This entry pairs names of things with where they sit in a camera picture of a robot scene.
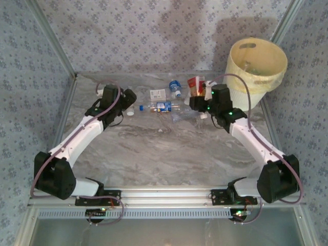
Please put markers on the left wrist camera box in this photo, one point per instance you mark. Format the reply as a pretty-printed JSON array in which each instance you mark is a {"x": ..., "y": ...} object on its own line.
[{"x": 101, "y": 91}]

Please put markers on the aluminium corner frame post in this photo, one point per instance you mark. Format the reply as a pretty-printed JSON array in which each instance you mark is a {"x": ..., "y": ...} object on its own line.
[
  {"x": 286, "y": 20},
  {"x": 52, "y": 38}
]

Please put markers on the crushed clear plastic bottle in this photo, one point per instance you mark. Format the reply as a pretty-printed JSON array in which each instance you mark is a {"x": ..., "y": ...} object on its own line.
[{"x": 184, "y": 115}]

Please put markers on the sheet metal panel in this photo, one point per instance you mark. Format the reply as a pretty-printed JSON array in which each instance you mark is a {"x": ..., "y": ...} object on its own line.
[{"x": 164, "y": 233}]

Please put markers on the clear bottle with white cap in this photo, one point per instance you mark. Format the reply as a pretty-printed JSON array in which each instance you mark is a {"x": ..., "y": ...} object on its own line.
[{"x": 131, "y": 112}]

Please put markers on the blue-capped bottle blue yellow label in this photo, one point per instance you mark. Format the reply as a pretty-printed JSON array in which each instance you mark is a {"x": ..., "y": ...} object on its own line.
[{"x": 164, "y": 107}]

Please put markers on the black electronics board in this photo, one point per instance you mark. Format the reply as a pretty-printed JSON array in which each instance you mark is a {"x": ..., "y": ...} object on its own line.
[
  {"x": 238, "y": 216},
  {"x": 96, "y": 214}
]

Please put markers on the clear case with white card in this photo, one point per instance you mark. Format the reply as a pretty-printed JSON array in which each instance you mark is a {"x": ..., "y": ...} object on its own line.
[{"x": 157, "y": 93}]

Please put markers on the small bottle with blue label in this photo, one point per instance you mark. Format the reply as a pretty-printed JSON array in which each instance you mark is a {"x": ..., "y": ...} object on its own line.
[{"x": 175, "y": 85}]

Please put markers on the yellowish translucent bin liner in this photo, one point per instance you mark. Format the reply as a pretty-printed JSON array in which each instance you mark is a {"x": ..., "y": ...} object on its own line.
[{"x": 264, "y": 51}]

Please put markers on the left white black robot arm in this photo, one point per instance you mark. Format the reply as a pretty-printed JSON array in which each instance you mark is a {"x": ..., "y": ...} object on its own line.
[{"x": 77, "y": 138}]

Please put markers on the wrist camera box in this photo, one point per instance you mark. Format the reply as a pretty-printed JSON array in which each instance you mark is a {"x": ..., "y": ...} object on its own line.
[
  {"x": 101, "y": 91},
  {"x": 208, "y": 89}
]

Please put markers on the red and white carton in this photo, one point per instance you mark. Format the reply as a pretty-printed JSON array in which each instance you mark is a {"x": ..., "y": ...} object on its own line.
[{"x": 194, "y": 85}]

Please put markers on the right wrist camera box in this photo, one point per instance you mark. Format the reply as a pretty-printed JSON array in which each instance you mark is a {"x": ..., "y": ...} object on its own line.
[{"x": 208, "y": 89}]

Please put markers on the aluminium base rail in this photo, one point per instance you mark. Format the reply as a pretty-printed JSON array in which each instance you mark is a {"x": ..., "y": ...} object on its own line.
[{"x": 164, "y": 196}]

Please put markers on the yellow plastic bucket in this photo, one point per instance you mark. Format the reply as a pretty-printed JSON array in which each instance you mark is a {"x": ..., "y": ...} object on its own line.
[{"x": 243, "y": 101}]

